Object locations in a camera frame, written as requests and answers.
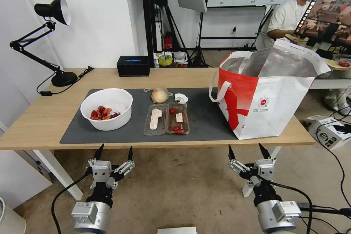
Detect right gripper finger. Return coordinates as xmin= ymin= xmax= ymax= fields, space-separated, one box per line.
xmin=227 ymin=144 xmax=252 ymax=181
xmin=258 ymin=143 xmax=277 ymax=167

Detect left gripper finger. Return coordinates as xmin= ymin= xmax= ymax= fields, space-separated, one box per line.
xmin=114 ymin=146 xmax=136 ymax=182
xmin=87 ymin=143 xmax=105 ymax=168

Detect red and white takeout bag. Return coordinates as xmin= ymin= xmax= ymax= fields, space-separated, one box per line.
xmin=208 ymin=39 xmax=332 ymax=141

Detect bun in clear plastic bag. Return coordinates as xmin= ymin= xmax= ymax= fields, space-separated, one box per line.
xmin=144 ymin=87 xmax=173 ymax=105

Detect white plastic bag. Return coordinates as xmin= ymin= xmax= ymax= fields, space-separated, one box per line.
xmin=173 ymin=51 xmax=189 ymax=68

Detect white round bowl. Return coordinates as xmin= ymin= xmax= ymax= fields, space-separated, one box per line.
xmin=80 ymin=88 xmax=134 ymax=132

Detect dark grey table mat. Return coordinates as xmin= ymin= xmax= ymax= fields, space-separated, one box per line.
xmin=59 ymin=88 xmax=239 ymax=145

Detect red crayfish shells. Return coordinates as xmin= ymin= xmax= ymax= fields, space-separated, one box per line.
xmin=90 ymin=105 xmax=122 ymax=122

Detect clear plastic clamshell container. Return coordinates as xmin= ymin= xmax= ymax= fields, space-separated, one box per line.
xmin=143 ymin=102 xmax=191 ymax=137

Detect white printed cardboard box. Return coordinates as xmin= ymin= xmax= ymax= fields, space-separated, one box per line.
xmin=308 ymin=116 xmax=351 ymax=151

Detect white cabinet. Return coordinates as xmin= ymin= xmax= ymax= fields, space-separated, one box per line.
xmin=0 ymin=149 xmax=53 ymax=209

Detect robot front shell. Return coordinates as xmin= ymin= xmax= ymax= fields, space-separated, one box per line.
xmin=156 ymin=226 xmax=198 ymax=234

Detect black desk lamp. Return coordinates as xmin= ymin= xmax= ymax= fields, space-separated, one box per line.
xmin=9 ymin=0 xmax=78 ymax=87

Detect crumpled white tissue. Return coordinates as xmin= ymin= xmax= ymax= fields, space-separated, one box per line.
xmin=174 ymin=93 xmax=190 ymax=105

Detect white round bin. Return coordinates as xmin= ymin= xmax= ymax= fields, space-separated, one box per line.
xmin=0 ymin=196 xmax=27 ymax=234

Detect black tissue box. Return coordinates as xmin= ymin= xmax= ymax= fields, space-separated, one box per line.
xmin=116 ymin=55 xmax=151 ymax=78

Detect wooden table with white legs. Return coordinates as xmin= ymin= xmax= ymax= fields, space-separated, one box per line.
xmin=0 ymin=68 xmax=316 ymax=207

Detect office chair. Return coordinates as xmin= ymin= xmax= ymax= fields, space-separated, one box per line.
xmin=254 ymin=5 xmax=276 ymax=51

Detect yellow green tape roll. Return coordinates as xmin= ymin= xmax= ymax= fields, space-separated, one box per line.
xmin=158 ymin=54 xmax=173 ymax=68

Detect plate with red food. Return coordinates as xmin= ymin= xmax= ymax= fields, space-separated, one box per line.
xmin=327 ymin=58 xmax=351 ymax=70

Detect black light stand tripod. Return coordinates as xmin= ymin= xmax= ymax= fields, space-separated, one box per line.
xmin=188 ymin=12 xmax=213 ymax=68

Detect red fire extinguisher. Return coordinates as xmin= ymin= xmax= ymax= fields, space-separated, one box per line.
xmin=163 ymin=33 xmax=173 ymax=50

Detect person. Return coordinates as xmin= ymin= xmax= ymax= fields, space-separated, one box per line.
xmin=267 ymin=0 xmax=328 ymax=40

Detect computer monitor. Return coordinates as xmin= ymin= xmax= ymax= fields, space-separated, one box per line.
xmin=292 ymin=0 xmax=351 ymax=46

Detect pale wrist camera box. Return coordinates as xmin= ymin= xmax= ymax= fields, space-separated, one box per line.
xmin=254 ymin=159 xmax=275 ymax=183
xmin=92 ymin=161 xmax=112 ymax=184

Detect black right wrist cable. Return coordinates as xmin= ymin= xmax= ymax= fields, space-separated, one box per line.
xmin=270 ymin=182 xmax=314 ymax=234

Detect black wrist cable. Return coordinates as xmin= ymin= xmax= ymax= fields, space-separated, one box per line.
xmin=51 ymin=172 xmax=94 ymax=234
xmin=270 ymin=182 xmax=314 ymax=234

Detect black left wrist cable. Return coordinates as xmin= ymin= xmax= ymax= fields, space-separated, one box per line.
xmin=51 ymin=172 xmax=94 ymax=234

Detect black floor cable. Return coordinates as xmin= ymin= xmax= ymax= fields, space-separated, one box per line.
xmin=314 ymin=128 xmax=351 ymax=211

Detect black lamp power cord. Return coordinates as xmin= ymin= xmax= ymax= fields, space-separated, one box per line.
xmin=36 ymin=65 xmax=95 ymax=97

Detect black metal frame post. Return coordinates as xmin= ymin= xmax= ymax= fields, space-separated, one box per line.
xmin=139 ymin=0 xmax=171 ymax=57

